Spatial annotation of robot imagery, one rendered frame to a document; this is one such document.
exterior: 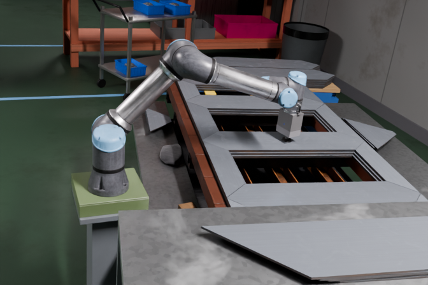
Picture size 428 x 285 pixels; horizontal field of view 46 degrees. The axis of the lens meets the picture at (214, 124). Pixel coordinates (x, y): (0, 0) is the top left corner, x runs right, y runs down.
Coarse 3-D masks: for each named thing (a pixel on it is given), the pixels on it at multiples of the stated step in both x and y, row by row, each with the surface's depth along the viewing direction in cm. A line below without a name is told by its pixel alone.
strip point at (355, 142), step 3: (339, 132) 234; (342, 135) 231; (345, 135) 232; (345, 138) 228; (348, 138) 229; (351, 138) 229; (354, 138) 229; (357, 138) 230; (348, 141) 225; (351, 141) 226; (354, 141) 226; (357, 141) 226; (360, 141) 227; (363, 141) 227; (351, 144) 223; (354, 144) 223; (357, 144) 223; (354, 147) 220; (357, 147) 221
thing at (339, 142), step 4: (324, 132) 232; (328, 132) 232; (332, 132) 233; (336, 132) 233; (328, 136) 228; (332, 136) 229; (336, 136) 229; (340, 136) 230; (332, 140) 225; (336, 140) 225; (340, 140) 226; (344, 140) 226; (336, 144) 221; (340, 144) 221; (344, 144) 222; (348, 144) 222; (340, 148) 218; (344, 148) 218; (348, 148) 219; (352, 148) 219
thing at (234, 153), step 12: (216, 108) 246; (192, 120) 233; (324, 120) 247; (240, 156) 206; (252, 156) 207; (264, 156) 209; (276, 156) 210; (288, 156) 211; (300, 156) 212; (312, 156) 213; (324, 156) 215; (336, 156) 216; (348, 156) 217; (360, 156) 213; (372, 168) 205; (216, 180) 187; (384, 180) 196; (228, 204) 170
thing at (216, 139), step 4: (216, 132) 220; (212, 136) 216; (216, 136) 216; (220, 136) 217; (212, 140) 212; (216, 140) 213; (220, 140) 213; (216, 144) 209; (220, 144) 209; (224, 144) 210; (224, 148) 206
